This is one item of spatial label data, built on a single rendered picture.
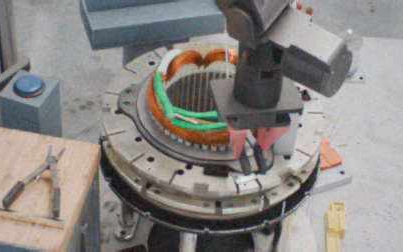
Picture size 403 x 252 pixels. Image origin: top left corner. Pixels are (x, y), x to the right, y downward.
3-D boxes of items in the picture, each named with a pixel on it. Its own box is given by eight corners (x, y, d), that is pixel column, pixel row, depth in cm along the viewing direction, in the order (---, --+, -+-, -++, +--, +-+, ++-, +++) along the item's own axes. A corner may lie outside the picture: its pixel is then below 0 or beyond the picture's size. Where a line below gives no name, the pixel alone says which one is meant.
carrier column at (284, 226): (284, 264, 146) (302, 175, 132) (269, 262, 147) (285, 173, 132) (284, 252, 148) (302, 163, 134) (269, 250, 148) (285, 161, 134)
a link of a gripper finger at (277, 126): (283, 170, 111) (294, 113, 105) (227, 176, 110) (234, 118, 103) (269, 133, 116) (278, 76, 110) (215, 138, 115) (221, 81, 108)
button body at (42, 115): (66, 190, 158) (59, 80, 141) (48, 218, 153) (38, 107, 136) (30, 179, 160) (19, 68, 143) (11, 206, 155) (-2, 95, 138)
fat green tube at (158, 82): (174, 126, 119) (175, 115, 118) (145, 123, 119) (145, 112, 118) (185, 58, 130) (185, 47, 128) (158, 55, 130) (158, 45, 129)
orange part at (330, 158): (342, 164, 165) (343, 160, 165) (320, 171, 164) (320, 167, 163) (323, 140, 170) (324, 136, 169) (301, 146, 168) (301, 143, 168)
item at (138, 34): (206, 97, 179) (216, -24, 160) (222, 133, 172) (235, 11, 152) (83, 116, 173) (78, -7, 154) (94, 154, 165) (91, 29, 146)
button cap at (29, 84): (46, 82, 140) (46, 77, 140) (34, 97, 137) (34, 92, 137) (23, 75, 141) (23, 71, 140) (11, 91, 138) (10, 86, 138)
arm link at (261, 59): (261, -7, 102) (232, 14, 98) (312, 17, 99) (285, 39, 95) (254, 42, 106) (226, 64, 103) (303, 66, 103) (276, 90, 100)
